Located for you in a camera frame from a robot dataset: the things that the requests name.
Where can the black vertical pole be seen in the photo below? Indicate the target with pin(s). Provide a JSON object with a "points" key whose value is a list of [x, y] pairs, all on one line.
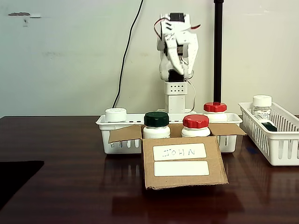
{"points": [[218, 46]]}

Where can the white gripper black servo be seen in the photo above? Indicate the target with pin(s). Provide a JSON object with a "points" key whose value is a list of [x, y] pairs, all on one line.
{"points": [[173, 54]]}

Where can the clear white-capped bottle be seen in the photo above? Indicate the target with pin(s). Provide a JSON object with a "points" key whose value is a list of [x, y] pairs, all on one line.
{"points": [[262, 100]]}

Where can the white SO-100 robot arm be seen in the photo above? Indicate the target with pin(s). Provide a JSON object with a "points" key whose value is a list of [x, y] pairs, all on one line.
{"points": [[175, 98]]}

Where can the white plastic basket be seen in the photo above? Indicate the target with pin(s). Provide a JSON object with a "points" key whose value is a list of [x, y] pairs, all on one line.
{"points": [[283, 162], [104, 140]]}

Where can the blue tape piece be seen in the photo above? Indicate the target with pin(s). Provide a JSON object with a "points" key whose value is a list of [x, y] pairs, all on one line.
{"points": [[251, 150]]}

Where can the brown cardboard box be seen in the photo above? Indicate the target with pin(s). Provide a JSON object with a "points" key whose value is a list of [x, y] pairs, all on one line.
{"points": [[149, 179]]}

